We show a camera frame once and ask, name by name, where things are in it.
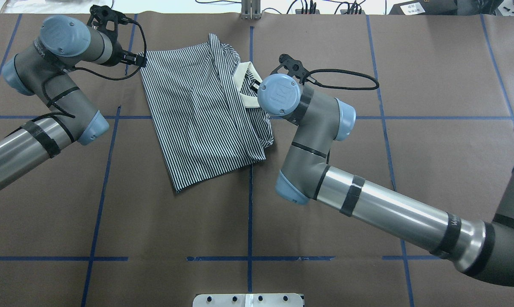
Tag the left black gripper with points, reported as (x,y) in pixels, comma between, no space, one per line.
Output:
(121,56)

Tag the blue white striped polo shirt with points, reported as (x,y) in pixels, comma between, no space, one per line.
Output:
(205,114)

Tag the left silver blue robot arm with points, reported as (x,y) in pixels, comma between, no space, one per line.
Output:
(43,70)

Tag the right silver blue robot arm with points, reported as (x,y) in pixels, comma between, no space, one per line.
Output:
(443,186)

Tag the black power strip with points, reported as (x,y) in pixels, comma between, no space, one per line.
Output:
(340,11)

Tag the black box with label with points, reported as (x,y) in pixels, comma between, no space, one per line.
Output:
(425,7)

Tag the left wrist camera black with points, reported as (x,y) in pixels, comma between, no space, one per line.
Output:
(107,20)

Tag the aluminium frame post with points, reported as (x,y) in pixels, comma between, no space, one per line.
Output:
(250,10)

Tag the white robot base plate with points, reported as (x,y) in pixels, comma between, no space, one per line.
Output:
(249,300)

